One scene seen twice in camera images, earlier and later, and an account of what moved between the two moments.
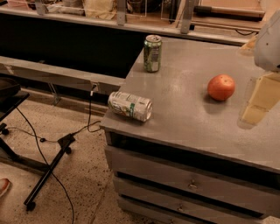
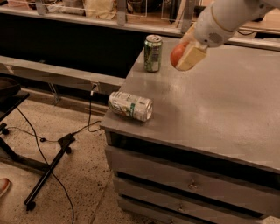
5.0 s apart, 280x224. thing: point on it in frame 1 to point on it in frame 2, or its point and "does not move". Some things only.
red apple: x=220 y=87 to x=178 y=52
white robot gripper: x=269 y=46 to x=207 y=31
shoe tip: x=4 y=184 does not move
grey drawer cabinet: x=194 y=161 does not move
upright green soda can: x=152 y=53 does not move
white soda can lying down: x=130 y=106 does not move
